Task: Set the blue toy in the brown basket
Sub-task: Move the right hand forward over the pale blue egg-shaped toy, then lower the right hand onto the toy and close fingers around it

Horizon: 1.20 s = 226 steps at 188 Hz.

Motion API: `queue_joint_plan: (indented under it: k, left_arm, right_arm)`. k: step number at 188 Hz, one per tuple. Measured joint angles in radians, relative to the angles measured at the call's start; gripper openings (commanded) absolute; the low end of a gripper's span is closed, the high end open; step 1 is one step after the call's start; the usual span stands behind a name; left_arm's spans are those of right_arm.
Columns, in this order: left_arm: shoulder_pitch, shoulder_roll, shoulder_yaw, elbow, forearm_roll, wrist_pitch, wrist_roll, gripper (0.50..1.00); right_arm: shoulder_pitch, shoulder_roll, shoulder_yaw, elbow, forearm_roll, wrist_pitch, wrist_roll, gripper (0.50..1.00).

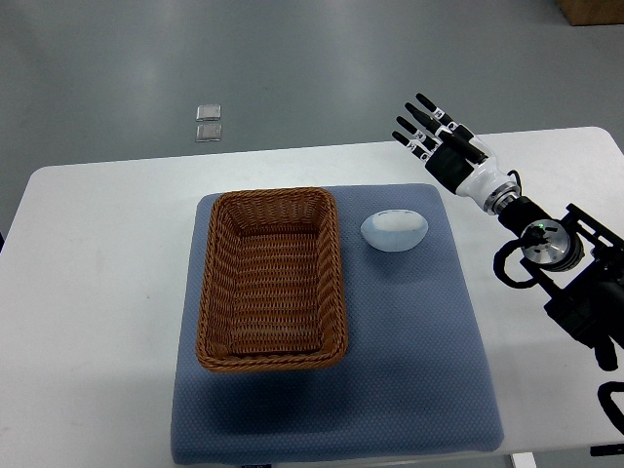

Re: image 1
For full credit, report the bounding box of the upper metal floor plate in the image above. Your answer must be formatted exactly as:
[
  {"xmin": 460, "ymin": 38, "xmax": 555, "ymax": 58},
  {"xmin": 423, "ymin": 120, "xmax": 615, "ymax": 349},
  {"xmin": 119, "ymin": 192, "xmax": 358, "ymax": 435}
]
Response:
[{"xmin": 196, "ymin": 104, "xmax": 221, "ymax": 122}]

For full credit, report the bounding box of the metal floor plate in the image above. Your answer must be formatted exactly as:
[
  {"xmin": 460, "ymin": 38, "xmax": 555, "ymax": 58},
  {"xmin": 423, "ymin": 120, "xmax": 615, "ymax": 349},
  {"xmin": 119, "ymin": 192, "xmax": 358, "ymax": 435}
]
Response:
[
  {"xmin": 196, "ymin": 104, "xmax": 221, "ymax": 122},
  {"xmin": 195, "ymin": 124, "xmax": 222, "ymax": 142}
]

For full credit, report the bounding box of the white table leg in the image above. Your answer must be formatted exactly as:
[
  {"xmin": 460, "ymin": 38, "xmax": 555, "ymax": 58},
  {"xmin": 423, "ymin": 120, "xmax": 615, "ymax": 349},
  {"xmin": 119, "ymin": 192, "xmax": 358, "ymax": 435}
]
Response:
[{"xmin": 510, "ymin": 452, "xmax": 537, "ymax": 468}]

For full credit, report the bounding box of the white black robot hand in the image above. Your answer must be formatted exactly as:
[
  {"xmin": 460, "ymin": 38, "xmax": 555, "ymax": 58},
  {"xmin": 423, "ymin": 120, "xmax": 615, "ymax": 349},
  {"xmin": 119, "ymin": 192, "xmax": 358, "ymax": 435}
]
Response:
[{"xmin": 392, "ymin": 93, "xmax": 517, "ymax": 214}]

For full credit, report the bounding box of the brown wicker basket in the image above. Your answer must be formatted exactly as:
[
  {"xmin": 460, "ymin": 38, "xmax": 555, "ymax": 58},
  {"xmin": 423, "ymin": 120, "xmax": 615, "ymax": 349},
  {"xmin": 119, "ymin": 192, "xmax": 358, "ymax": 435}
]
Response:
[{"xmin": 195, "ymin": 187, "xmax": 348, "ymax": 372}]

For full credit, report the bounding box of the blue quilted mat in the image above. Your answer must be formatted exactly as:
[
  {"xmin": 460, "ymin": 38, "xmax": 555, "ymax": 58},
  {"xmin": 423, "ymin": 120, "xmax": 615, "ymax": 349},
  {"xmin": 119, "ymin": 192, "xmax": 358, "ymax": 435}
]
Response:
[{"xmin": 171, "ymin": 183, "xmax": 504, "ymax": 465}]

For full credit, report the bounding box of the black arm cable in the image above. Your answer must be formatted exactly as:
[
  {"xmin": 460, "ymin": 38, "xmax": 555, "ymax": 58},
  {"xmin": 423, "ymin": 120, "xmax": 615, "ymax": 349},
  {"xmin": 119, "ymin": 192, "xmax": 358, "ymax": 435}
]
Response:
[{"xmin": 492, "ymin": 241, "xmax": 537, "ymax": 289}]

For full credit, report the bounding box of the lower metal floor plate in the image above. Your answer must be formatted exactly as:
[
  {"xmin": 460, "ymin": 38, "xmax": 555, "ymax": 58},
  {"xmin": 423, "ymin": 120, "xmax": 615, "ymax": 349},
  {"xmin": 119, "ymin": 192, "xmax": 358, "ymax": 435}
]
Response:
[{"xmin": 195, "ymin": 124, "xmax": 222, "ymax": 142}]

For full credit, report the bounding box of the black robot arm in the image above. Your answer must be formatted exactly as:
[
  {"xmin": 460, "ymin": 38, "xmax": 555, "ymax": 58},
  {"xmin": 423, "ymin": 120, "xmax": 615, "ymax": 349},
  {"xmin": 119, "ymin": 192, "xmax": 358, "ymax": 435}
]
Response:
[{"xmin": 392, "ymin": 94, "xmax": 623, "ymax": 371}]

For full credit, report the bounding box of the brown cardboard box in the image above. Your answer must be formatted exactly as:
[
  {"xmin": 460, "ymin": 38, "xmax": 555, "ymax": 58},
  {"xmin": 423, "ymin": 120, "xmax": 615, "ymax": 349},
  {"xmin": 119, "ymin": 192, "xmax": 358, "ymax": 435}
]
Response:
[{"xmin": 557, "ymin": 0, "xmax": 623, "ymax": 26}]

